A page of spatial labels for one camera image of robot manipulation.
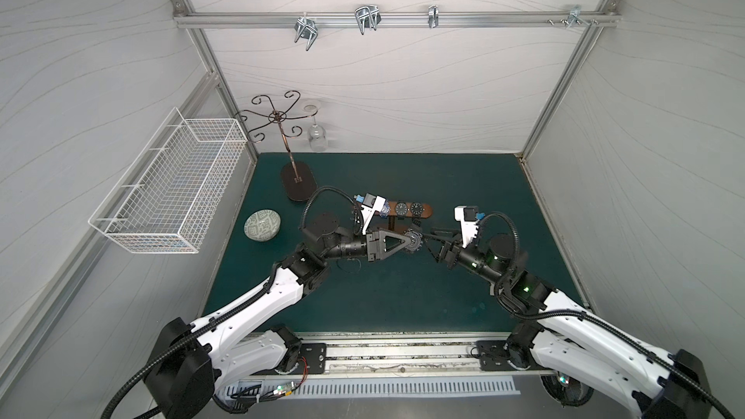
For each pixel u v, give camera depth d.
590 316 0.49
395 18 0.77
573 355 0.57
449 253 0.63
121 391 0.35
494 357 0.73
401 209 0.86
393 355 0.75
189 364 0.39
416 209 0.86
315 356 0.73
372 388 0.70
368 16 0.76
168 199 0.69
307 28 0.77
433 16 0.78
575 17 0.77
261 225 0.98
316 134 0.98
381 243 0.60
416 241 0.63
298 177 1.11
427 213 0.86
